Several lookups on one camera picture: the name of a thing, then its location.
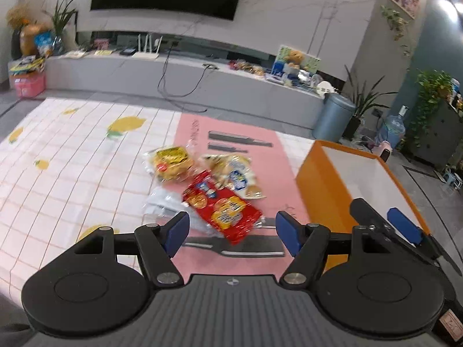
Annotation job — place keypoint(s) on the dark cabinet with ivy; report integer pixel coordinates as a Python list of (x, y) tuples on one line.
[(434, 130)]

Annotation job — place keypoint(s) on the grey tv console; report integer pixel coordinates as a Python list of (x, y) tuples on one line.
[(186, 81)]

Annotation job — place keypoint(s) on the teddy bear toy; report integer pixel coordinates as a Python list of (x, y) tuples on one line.
[(294, 58)]

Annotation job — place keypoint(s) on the brown round vase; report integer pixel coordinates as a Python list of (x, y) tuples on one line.
[(28, 34)]

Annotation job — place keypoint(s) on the pink storage box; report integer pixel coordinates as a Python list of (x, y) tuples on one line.
[(28, 86)]

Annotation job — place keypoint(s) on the white blue pastry packet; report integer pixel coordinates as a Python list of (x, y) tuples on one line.
[(234, 172)]

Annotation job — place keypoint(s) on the dark leafy floor plant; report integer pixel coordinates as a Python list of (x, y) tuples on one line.
[(363, 99)]

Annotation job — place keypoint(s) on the orange cardboard box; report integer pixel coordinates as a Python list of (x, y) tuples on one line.
[(332, 176)]

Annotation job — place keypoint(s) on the pink placemat with knives print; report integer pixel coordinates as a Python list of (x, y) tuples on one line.
[(261, 252)]

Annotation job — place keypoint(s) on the yellow cookie snack packet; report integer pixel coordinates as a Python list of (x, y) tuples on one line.
[(168, 163)]

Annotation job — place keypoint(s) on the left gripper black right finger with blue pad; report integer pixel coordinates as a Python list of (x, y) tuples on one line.
[(307, 245)]

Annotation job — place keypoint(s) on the blue water jug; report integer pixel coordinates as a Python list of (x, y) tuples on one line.
[(392, 129)]

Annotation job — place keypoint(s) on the silver white flat packet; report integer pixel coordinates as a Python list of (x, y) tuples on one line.
[(162, 204)]

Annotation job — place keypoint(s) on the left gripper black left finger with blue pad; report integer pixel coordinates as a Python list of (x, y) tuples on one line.
[(157, 245)]

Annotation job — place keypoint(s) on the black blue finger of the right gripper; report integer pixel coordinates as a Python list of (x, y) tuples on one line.
[(399, 228)]

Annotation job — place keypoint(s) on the green potted plant left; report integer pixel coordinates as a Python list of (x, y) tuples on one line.
[(61, 15)]

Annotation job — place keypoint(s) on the red snack packet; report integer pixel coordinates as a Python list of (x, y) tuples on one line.
[(221, 208)]

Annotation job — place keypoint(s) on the lemon print checked tablecloth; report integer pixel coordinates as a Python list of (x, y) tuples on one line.
[(73, 165)]

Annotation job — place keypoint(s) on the grey blue trash bin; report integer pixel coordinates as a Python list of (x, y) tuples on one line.
[(334, 117)]

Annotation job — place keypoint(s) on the white wifi router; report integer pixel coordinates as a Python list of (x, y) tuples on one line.
[(149, 49)]

